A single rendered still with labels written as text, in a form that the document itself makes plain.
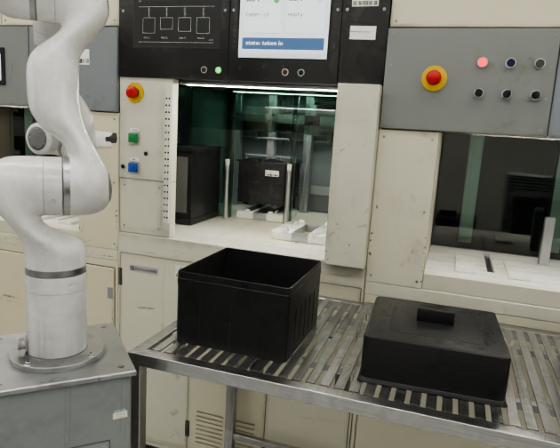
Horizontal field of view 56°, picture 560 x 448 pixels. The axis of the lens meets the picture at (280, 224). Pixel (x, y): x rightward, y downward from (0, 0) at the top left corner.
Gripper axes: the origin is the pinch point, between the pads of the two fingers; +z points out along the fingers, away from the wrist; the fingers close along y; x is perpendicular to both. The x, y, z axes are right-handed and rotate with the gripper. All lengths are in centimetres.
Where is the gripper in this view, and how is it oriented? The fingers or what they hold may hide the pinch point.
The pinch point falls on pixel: (110, 138)
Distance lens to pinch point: 178.6
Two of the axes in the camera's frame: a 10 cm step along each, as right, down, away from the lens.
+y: 9.5, 1.1, -3.0
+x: 0.6, -9.8, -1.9
